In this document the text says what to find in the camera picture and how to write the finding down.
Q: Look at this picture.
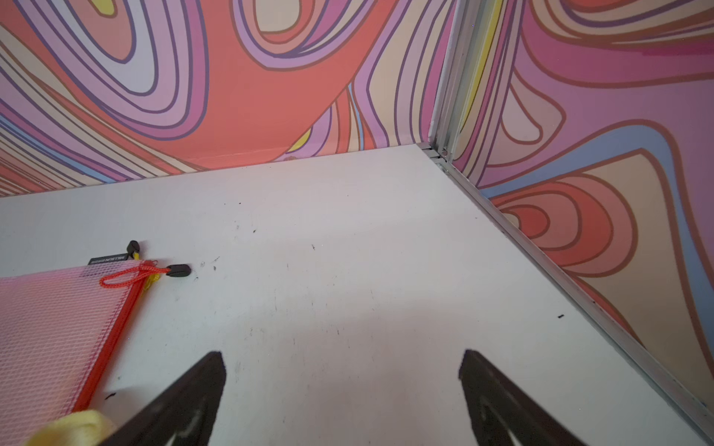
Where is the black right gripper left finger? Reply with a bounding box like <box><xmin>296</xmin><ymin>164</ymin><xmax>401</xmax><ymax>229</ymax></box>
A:
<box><xmin>102</xmin><ymin>351</ymin><xmax>227</xmax><ymax>446</ymax></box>

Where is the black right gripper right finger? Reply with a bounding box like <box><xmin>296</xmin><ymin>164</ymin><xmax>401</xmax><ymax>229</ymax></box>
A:
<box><xmin>459</xmin><ymin>349</ymin><xmax>583</xmax><ymax>445</ymax></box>

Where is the yellow microfiber cloth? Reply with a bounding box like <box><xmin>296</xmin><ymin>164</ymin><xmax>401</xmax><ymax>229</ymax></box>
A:
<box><xmin>23</xmin><ymin>410</ymin><xmax>116</xmax><ymax>446</ymax></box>

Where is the pink mesh document bag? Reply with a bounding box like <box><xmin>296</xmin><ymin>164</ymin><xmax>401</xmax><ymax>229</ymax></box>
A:
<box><xmin>1</xmin><ymin>260</ymin><xmax>192</xmax><ymax>445</ymax></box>

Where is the aluminium frame rail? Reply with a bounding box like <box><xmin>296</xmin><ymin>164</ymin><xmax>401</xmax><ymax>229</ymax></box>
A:
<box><xmin>429</xmin><ymin>1</ymin><xmax>713</xmax><ymax>442</ymax></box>

